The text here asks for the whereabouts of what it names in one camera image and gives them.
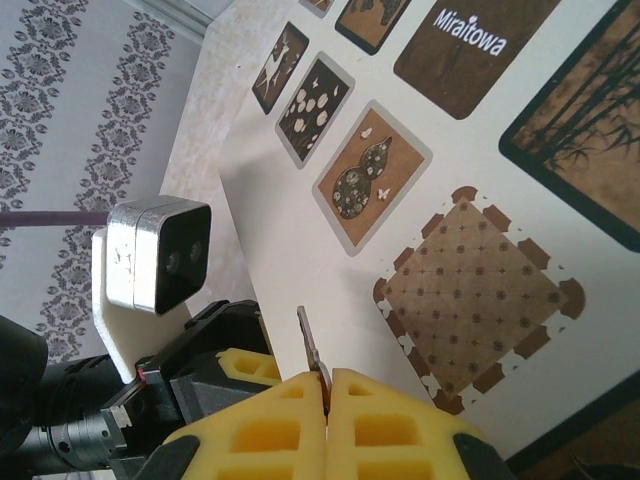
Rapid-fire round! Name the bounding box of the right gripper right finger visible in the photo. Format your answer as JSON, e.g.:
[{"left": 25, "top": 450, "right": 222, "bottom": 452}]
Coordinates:
[{"left": 324, "top": 367, "right": 517, "bottom": 480}]

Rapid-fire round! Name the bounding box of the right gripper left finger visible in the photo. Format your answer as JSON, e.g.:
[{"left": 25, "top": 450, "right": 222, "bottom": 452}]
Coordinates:
[{"left": 134, "top": 370, "right": 329, "bottom": 480}]

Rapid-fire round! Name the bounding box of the white box with brown pictures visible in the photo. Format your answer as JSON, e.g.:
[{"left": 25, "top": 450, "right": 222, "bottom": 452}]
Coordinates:
[{"left": 217, "top": 0, "right": 640, "bottom": 480}]

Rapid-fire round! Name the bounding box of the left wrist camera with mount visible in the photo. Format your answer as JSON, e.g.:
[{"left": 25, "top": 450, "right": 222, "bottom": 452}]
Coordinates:
[{"left": 92, "top": 196, "right": 212, "bottom": 384}]

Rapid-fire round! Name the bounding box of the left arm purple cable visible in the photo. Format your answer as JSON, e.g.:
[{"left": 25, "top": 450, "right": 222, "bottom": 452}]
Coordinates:
[{"left": 0, "top": 209, "right": 110, "bottom": 228}]

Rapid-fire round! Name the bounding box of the aluminium side rail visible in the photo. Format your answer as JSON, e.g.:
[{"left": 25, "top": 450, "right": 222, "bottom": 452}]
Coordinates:
[{"left": 133, "top": 0, "right": 217, "bottom": 39}]

